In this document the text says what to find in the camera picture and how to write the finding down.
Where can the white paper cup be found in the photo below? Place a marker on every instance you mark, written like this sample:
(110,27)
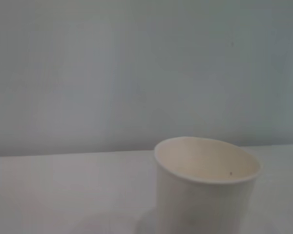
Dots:
(200,195)

